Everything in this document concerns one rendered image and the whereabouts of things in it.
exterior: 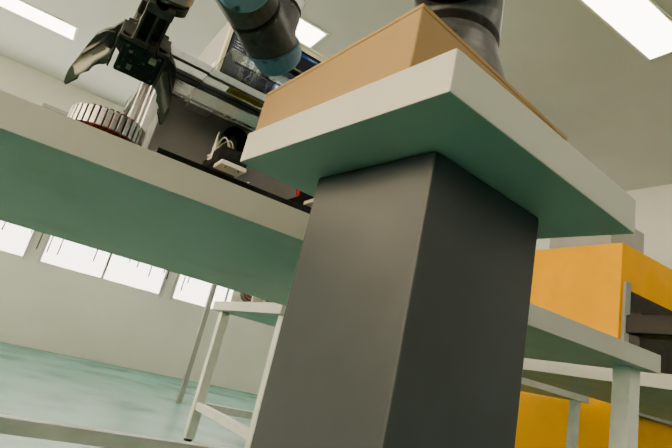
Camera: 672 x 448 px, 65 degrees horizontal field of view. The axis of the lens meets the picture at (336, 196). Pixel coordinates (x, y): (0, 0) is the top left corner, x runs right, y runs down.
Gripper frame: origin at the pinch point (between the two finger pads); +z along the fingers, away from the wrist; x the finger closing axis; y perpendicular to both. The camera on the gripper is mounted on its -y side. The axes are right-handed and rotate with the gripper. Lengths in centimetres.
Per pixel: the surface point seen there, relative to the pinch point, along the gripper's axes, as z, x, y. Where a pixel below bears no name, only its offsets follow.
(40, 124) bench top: 1.5, -7.9, 11.6
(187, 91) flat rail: 7.6, 14.6, -34.4
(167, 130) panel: 22.6, 15.8, -41.1
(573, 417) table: 115, 322, -71
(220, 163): 13.0, 25.2, -18.5
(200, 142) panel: 22, 25, -41
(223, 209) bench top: 2.9, 20.0, 13.4
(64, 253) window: 467, 45, -466
